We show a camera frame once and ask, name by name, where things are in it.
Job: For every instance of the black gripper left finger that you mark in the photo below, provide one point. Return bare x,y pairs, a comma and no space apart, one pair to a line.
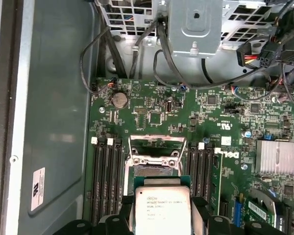
107,227

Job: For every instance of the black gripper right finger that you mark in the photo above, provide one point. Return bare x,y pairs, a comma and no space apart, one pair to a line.
218,227

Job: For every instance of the silver-topped CPU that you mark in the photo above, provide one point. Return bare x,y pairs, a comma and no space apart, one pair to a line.
161,210

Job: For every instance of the metal socket cover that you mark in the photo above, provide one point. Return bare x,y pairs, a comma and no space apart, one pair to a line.
156,137

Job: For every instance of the blue expansion slot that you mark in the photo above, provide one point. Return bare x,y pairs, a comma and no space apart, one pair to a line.
239,210

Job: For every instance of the black RAM slot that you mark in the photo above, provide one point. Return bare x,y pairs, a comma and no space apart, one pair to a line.
103,183
111,183
200,171
95,183
192,171
209,171
118,171

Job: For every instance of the CPU socket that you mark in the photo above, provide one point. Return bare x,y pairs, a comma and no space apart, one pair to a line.
156,171

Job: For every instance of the green RAM stick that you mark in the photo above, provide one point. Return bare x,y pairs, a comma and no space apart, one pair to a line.
217,183

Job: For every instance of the black graphics card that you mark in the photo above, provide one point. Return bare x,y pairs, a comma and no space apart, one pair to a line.
259,208

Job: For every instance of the white label sticker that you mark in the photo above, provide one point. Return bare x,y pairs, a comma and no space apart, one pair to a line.
38,189

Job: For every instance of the silver chipset heatsink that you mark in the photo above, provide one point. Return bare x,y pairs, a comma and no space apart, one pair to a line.
275,157

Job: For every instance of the green motherboard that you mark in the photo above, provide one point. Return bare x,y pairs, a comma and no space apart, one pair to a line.
210,117

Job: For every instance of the silver coin battery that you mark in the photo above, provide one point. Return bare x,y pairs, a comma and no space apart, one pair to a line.
119,100

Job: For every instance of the black open PC case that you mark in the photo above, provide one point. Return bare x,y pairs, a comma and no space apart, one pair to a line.
58,98

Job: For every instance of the black power connector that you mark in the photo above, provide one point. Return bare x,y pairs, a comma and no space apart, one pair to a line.
272,52

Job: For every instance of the metal drive cage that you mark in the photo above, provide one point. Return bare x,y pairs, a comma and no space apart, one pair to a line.
193,31

